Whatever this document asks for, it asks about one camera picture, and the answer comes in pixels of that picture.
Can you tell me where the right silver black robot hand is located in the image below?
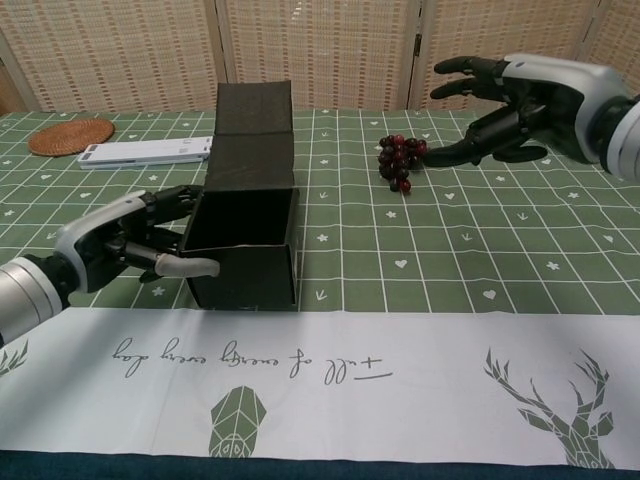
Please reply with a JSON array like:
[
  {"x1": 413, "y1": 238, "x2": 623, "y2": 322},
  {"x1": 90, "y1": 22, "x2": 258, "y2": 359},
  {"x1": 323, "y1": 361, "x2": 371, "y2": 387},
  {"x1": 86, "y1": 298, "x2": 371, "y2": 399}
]
[{"x1": 423, "y1": 53, "x2": 629, "y2": 169}]

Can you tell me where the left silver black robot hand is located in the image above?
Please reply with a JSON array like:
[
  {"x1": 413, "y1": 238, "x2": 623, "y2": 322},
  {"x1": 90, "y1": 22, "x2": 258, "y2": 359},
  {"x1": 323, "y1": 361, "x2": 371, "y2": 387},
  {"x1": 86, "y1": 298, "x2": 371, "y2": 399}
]
[{"x1": 53, "y1": 183, "x2": 221, "y2": 294}]

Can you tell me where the black cardboard box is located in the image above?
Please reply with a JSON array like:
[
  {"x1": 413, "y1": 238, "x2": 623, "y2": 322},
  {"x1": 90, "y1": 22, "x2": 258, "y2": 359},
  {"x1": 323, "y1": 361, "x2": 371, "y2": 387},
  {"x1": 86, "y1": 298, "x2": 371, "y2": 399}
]
[{"x1": 179, "y1": 81, "x2": 301, "y2": 311}]

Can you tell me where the white folding stand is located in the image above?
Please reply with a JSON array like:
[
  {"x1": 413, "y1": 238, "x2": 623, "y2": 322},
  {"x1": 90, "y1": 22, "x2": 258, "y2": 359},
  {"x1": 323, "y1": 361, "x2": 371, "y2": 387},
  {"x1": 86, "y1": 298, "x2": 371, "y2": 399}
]
[{"x1": 78, "y1": 135, "x2": 214, "y2": 171}]

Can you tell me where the round woven brown coaster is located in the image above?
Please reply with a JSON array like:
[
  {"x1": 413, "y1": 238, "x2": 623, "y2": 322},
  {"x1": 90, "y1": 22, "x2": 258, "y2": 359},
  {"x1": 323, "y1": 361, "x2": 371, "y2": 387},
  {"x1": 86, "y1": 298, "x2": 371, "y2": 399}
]
[{"x1": 28, "y1": 118, "x2": 116, "y2": 158}]

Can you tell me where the dark red grape bunch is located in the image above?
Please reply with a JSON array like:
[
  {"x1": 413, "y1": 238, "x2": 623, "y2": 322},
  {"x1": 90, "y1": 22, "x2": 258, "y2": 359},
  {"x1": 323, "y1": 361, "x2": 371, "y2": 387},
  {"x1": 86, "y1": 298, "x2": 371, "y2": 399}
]
[{"x1": 377, "y1": 133, "x2": 430, "y2": 195}]

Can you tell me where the woven folding screen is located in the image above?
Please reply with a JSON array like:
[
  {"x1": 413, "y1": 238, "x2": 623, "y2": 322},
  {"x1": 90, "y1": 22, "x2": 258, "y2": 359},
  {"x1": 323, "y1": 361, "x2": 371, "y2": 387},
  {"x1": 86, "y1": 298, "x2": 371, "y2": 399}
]
[{"x1": 0, "y1": 0, "x2": 640, "y2": 114}]

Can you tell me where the green checked deer tablecloth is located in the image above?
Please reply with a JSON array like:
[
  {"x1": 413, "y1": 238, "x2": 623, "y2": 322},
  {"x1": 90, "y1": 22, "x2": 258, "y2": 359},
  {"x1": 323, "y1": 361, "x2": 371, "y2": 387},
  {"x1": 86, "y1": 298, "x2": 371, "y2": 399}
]
[{"x1": 0, "y1": 107, "x2": 640, "y2": 459}]

